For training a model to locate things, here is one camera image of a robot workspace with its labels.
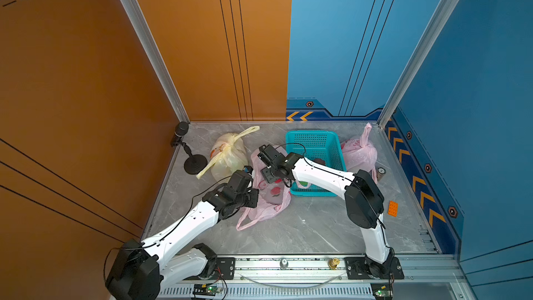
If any pink plastic bag with hearts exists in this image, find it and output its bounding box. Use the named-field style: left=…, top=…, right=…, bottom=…
left=236, top=149, right=291, bottom=231

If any dark maroon ball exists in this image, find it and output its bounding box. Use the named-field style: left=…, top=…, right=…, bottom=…
left=313, top=158, right=326, bottom=165

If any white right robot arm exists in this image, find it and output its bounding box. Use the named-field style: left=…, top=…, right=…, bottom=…
left=258, top=145, right=394, bottom=265

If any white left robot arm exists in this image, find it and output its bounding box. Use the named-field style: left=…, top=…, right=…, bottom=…
left=104, top=166, right=259, bottom=299

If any yellow knotted plastic bag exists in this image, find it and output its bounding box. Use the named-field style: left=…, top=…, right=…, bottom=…
left=196, top=126, right=260, bottom=181

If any pink knotted plastic bag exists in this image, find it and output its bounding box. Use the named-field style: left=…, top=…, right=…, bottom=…
left=341, top=123, right=378, bottom=183

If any teal plastic basket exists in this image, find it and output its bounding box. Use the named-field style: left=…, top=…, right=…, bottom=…
left=285, top=130, right=346, bottom=197

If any black desktop microphone stand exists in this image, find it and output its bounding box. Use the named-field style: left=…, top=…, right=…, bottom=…
left=170, top=122, right=208, bottom=175

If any left green circuit board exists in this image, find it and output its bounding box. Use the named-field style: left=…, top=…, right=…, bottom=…
left=192, top=283, right=223, bottom=298

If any green circuit board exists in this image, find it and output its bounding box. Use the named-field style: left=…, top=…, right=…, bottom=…
left=371, top=283, right=394, bottom=300
left=192, top=283, right=223, bottom=298

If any orange toy brick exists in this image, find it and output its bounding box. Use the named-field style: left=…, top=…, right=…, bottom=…
left=387, top=201, right=399, bottom=218

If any right green circuit board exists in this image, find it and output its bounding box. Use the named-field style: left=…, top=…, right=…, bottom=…
left=371, top=283, right=394, bottom=300

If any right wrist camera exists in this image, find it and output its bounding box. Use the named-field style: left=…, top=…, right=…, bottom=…
left=258, top=144, right=285, bottom=168

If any silver knob on rail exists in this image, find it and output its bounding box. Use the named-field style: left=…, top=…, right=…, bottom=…
left=280, top=258, right=289, bottom=269

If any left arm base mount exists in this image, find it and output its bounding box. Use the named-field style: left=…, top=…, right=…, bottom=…
left=197, top=257, right=236, bottom=280

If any brass knob on rail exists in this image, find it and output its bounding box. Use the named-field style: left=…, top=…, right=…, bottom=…
left=328, top=258, right=340, bottom=270

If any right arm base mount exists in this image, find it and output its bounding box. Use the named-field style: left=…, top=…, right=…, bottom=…
left=344, top=256, right=405, bottom=280

